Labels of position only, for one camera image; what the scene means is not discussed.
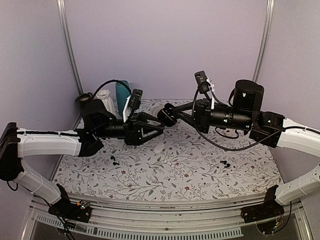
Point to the white oval charging case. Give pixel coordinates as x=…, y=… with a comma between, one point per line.
x=159, y=148

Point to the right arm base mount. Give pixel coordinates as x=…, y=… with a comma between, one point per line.
x=269, y=208

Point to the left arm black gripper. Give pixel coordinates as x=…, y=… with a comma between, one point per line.
x=133, y=132

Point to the black earbud charging case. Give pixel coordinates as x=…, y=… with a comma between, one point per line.
x=165, y=115

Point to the teal cylindrical vase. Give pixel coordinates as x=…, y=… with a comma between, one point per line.
x=121, y=95

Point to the white ribbed vase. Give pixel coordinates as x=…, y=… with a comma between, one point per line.
x=108, y=102

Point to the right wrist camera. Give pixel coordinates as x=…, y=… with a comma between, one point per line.
x=204, y=83

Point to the small white earbud case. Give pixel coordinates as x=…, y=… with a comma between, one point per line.
x=229, y=133

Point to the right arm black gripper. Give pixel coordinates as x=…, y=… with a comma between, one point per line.
x=200, y=105

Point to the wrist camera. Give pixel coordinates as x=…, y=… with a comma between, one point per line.
x=132, y=103
x=204, y=83

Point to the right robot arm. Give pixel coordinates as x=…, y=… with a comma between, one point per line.
x=243, y=113

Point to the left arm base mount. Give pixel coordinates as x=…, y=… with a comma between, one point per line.
x=71, y=210

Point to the aluminium front rail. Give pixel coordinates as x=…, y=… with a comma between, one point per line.
x=218, y=219

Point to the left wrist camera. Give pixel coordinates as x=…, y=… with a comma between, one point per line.
x=132, y=103

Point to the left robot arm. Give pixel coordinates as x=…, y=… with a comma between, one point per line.
x=99, y=124

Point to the black cylindrical vase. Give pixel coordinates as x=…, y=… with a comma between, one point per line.
x=83, y=99

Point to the grey spiral ceramic plate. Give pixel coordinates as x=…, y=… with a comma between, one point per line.
x=154, y=112

